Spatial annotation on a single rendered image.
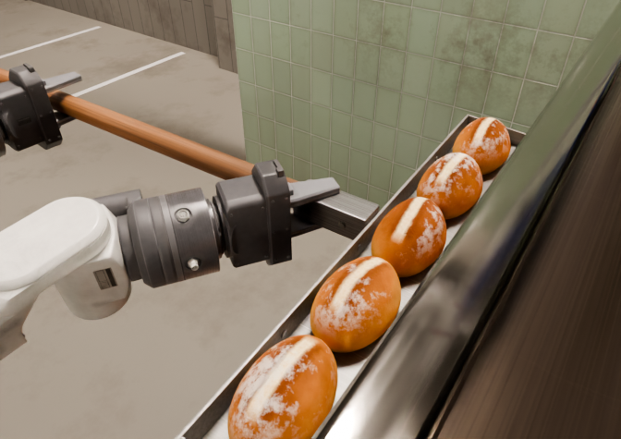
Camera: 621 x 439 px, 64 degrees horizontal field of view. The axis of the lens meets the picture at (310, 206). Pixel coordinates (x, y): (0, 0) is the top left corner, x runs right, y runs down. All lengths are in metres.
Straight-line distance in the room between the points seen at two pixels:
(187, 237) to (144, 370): 1.48
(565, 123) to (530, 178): 0.05
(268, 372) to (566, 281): 0.22
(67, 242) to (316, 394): 0.24
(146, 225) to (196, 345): 1.49
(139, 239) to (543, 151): 0.36
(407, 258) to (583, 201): 0.27
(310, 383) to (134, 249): 0.21
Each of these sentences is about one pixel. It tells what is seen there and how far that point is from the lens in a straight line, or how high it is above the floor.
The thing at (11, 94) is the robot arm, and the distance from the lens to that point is 0.78.
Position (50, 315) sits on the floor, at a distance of 2.23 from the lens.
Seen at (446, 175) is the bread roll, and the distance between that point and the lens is 0.54.
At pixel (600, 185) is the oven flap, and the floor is 1.41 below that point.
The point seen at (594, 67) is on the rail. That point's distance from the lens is 0.28.
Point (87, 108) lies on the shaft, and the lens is 0.78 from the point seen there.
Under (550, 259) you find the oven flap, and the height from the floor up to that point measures 1.41.
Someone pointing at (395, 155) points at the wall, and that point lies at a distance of 2.00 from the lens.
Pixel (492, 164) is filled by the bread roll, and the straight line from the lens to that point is 0.63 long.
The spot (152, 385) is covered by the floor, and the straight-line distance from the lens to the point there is 1.88.
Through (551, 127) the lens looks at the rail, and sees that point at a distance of 0.21.
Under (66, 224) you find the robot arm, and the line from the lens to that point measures 0.47.
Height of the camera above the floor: 1.52
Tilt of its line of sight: 38 degrees down
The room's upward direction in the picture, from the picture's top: straight up
